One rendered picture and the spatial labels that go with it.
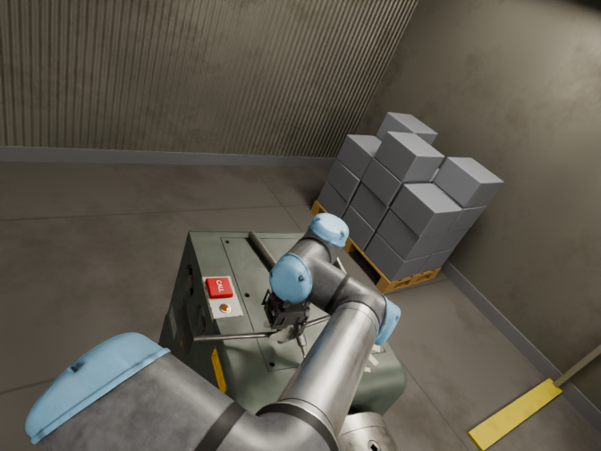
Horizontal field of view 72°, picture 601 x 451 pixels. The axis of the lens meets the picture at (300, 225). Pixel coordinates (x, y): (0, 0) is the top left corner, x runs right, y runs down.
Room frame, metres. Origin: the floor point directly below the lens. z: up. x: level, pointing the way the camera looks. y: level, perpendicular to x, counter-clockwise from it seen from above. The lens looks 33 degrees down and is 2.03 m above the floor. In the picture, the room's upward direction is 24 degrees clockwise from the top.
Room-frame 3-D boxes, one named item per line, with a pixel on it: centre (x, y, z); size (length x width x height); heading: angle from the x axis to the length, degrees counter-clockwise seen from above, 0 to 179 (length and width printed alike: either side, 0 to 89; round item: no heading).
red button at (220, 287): (0.75, 0.12, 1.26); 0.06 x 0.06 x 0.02; 37
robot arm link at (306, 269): (0.55, -0.05, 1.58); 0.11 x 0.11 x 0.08; 77
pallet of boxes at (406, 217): (3.30, -0.68, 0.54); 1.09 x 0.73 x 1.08; 48
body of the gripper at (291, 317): (0.65, -0.05, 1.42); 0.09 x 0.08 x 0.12; 127
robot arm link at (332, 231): (0.65, -0.05, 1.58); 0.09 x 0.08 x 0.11; 167
